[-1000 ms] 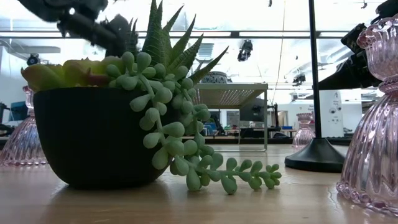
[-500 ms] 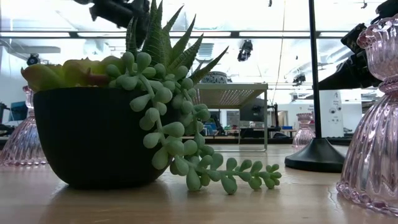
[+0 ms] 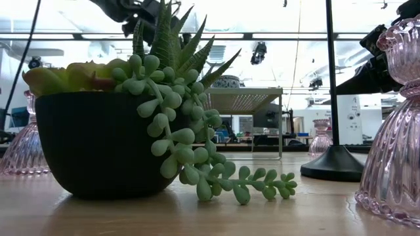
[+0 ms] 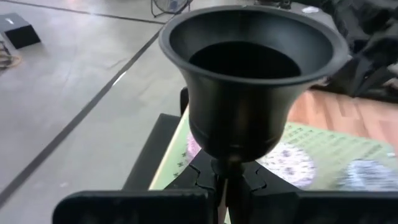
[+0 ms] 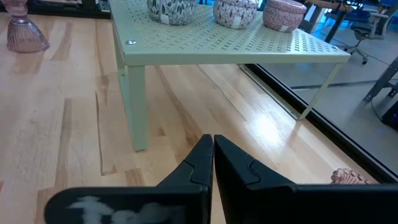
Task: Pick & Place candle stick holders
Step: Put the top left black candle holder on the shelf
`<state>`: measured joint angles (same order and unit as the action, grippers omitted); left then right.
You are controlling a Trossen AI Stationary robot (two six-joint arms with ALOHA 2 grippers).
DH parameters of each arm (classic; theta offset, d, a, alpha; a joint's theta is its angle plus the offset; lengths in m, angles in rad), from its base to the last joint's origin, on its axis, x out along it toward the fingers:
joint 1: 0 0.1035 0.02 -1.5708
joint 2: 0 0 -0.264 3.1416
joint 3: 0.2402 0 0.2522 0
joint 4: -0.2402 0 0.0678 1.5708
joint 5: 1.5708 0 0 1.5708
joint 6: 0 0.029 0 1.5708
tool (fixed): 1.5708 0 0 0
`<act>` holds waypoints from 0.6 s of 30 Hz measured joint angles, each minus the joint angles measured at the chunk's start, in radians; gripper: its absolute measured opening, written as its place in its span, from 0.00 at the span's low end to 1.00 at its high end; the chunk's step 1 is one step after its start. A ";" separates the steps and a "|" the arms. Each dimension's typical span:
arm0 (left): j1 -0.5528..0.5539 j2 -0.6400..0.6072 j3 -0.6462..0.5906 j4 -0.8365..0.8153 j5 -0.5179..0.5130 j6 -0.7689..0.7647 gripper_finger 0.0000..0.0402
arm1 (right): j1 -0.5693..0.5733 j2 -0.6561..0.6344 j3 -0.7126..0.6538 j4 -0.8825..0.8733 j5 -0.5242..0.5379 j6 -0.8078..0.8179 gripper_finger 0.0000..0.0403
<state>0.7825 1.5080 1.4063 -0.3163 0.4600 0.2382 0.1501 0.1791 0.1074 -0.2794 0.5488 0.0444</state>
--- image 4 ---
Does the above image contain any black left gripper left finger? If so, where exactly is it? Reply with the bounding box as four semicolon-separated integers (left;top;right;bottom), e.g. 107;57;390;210
52;149;219;224

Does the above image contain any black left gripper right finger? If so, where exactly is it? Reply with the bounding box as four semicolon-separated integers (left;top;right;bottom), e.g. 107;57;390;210
244;161;398;224

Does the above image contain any blue patterned ceramic candle holder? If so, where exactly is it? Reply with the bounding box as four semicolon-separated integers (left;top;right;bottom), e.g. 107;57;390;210
335;158;398;192

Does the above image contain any white patterned ceramic candle holder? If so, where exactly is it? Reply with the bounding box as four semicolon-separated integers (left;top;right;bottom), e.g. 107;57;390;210
256;141;318;190

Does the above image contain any black metal candlestick holder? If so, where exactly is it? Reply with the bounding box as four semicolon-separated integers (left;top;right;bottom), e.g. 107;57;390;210
158;4;351;224

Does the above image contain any black box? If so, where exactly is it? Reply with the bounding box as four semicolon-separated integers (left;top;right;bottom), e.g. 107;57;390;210
0;12;42;50

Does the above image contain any black aluminium table frame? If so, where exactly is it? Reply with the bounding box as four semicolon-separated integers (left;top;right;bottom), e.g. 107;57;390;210
123;86;191;191

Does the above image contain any black wire fan guard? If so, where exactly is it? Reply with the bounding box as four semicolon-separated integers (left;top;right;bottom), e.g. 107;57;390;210
150;0;194;19

